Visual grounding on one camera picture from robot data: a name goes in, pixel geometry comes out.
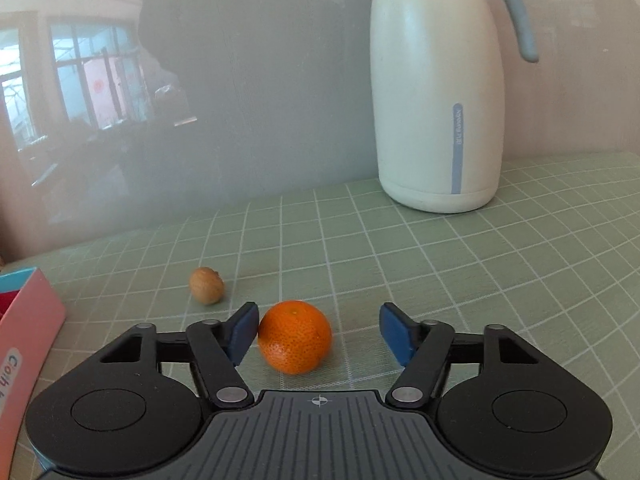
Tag green checked tablecloth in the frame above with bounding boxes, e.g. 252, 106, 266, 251
0, 150, 640, 480

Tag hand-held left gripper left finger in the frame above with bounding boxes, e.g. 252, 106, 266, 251
100, 301, 259, 409

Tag white and blue thermos jug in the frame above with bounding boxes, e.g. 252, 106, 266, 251
356, 0, 540, 214

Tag pink cardboard box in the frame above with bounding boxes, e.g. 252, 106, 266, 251
0, 267, 68, 463

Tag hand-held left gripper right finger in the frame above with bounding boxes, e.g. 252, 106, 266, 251
378, 302, 543, 408

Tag small brown nut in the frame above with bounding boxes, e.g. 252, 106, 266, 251
189, 267, 225, 306

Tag orange mandarin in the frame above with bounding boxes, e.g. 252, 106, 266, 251
257, 300, 333, 376

